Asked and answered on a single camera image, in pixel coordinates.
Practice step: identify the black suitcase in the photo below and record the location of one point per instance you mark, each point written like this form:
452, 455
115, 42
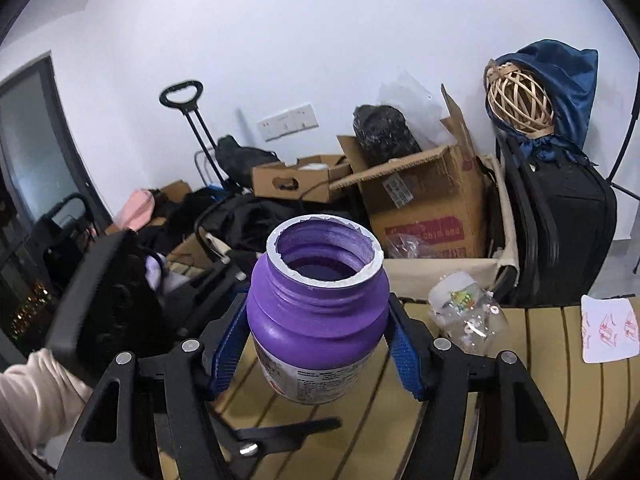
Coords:
565, 230

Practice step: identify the purple plastic cup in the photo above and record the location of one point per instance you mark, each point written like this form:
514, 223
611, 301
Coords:
320, 330

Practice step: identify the large cardboard box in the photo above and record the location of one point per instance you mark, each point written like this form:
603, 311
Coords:
430, 195

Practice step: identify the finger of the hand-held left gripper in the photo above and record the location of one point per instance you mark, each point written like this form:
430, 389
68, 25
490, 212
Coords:
280, 432
210, 287

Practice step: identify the black tripod leg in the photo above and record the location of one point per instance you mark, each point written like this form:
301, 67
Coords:
622, 160

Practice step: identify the beige canvas bag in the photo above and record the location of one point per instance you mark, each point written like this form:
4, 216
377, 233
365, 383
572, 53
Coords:
450, 272

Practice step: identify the clear plastic sheet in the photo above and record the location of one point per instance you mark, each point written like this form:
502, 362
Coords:
415, 100

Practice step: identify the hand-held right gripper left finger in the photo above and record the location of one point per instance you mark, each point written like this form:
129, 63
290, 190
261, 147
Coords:
227, 356

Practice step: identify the small clear plastic bag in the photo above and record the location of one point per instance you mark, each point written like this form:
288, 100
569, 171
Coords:
402, 247

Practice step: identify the black chair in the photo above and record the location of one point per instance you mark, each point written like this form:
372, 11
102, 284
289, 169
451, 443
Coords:
62, 240

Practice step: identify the black plastic bag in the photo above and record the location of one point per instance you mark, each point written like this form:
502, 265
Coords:
385, 132

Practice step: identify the white card with red drawing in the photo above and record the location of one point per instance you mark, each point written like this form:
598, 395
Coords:
610, 330

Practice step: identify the person's left forearm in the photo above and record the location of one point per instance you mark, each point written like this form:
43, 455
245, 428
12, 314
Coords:
35, 400

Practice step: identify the black backpack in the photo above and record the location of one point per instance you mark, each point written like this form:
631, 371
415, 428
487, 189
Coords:
245, 160

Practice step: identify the clear plastic bag of trinkets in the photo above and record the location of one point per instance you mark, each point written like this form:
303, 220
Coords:
465, 315

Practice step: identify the dark blue satin cloth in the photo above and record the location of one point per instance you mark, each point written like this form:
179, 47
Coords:
565, 85

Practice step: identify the pink cloth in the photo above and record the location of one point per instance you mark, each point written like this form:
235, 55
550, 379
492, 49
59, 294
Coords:
134, 210

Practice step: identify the woven rattan ball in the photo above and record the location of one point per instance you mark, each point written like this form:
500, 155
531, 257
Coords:
517, 97

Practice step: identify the small cardboard box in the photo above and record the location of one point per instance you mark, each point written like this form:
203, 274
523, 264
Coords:
290, 180

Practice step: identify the white wall socket panel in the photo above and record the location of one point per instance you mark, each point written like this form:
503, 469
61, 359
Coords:
287, 122

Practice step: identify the white cloth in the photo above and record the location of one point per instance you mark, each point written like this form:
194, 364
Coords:
162, 275

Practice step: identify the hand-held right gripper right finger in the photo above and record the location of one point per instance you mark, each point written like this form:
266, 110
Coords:
406, 360

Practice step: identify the dark framed glass door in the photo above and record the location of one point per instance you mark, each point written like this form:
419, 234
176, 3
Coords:
35, 160

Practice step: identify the black clothing pile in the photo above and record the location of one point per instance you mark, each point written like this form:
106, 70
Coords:
235, 220

